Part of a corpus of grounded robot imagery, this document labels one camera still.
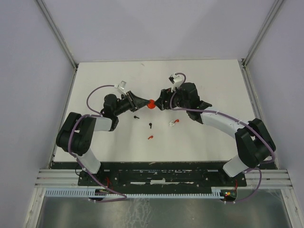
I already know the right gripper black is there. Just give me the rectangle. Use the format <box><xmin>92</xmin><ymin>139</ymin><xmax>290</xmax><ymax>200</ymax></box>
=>
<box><xmin>153</xmin><ymin>84</ymin><xmax>190</xmax><ymax>111</ymax></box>

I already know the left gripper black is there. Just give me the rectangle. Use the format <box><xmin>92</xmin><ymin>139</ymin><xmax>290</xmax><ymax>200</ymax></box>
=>
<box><xmin>114</xmin><ymin>91</ymin><xmax>151</xmax><ymax>116</ymax></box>

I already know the round orange earbud case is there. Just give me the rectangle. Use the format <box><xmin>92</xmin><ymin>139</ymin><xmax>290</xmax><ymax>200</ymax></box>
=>
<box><xmin>147</xmin><ymin>99</ymin><xmax>156</xmax><ymax>109</ymax></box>

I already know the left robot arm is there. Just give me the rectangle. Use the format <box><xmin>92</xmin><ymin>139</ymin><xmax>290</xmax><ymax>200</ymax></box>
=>
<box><xmin>56</xmin><ymin>91</ymin><xmax>150</xmax><ymax>185</ymax></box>

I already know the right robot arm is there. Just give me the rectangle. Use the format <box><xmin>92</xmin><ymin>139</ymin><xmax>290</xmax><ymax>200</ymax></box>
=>
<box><xmin>154</xmin><ymin>83</ymin><xmax>276</xmax><ymax>186</ymax></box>

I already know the right controller board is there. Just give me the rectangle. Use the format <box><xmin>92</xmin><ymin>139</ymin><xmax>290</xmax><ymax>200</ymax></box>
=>
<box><xmin>223</xmin><ymin>190</ymin><xmax>238</xmax><ymax>201</ymax></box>

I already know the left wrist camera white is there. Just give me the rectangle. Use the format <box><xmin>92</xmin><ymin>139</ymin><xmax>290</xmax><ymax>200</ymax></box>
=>
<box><xmin>114</xmin><ymin>81</ymin><xmax>126</xmax><ymax>95</ymax></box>

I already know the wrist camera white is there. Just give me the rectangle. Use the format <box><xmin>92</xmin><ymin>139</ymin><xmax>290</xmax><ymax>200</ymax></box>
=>
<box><xmin>114</xmin><ymin>81</ymin><xmax>126</xmax><ymax>95</ymax></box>
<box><xmin>169</xmin><ymin>74</ymin><xmax>184</xmax><ymax>92</ymax></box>

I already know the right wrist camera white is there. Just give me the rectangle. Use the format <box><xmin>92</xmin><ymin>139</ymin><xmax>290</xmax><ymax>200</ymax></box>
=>
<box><xmin>169</xmin><ymin>74</ymin><xmax>184</xmax><ymax>92</ymax></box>

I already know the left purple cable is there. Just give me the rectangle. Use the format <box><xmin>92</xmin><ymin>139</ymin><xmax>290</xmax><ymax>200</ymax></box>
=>
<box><xmin>68</xmin><ymin>84</ymin><xmax>129</xmax><ymax>204</ymax></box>

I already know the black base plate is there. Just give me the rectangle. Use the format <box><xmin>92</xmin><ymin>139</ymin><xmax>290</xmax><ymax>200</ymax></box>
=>
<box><xmin>77</xmin><ymin>170</ymin><xmax>246</xmax><ymax>188</ymax></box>

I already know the right aluminium corner post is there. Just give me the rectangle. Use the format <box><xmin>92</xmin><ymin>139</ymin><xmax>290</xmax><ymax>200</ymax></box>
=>
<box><xmin>242</xmin><ymin>0</ymin><xmax>285</xmax><ymax>68</ymax></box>

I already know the aluminium corner post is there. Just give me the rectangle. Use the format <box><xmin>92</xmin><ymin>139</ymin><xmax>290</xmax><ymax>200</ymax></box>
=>
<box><xmin>35</xmin><ymin>0</ymin><xmax>78</xmax><ymax>69</ymax></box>
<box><xmin>242</xmin><ymin>0</ymin><xmax>285</xmax><ymax>68</ymax></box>

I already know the white slotted cable duct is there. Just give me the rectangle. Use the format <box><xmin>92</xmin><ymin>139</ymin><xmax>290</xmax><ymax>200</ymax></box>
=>
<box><xmin>44</xmin><ymin>186</ymin><xmax>226</xmax><ymax>199</ymax></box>

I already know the left aluminium corner post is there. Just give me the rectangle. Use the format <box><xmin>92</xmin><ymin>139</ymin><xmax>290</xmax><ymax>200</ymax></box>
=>
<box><xmin>35</xmin><ymin>0</ymin><xmax>78</xmax><ymax>69</ymax></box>

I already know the aluminium frame rail front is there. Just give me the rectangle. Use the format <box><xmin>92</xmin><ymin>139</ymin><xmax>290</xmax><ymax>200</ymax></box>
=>
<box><xmin>35</xmin><ymin>169</ymin><xmax>293</xmax><ymax>190</ymax></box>

